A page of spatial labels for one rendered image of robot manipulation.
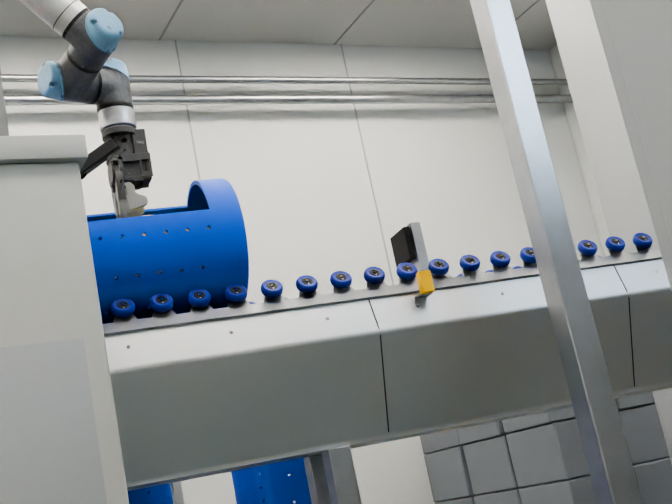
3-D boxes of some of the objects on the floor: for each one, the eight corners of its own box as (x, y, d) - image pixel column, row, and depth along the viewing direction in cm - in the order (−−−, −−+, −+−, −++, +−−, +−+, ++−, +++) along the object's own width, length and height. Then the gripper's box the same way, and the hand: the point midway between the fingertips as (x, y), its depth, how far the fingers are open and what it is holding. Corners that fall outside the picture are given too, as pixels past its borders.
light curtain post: (705, 739, 179) (483, -104, 218) (677, 748, 177) (457, -105, 216) (684, 734, 185) (471, -88, 224) (657, 743, 183) (446, -88, 222)
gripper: (146, 119, 208) (161, 219, 203) (140, 140, 218) (154, 235, 213) (103, 122, 205) (118, 223, 200) (99, 143, 215) (113, 239, 210)
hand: (122, 224), depth 206 cm, fingers closed on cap, 4 cm apart
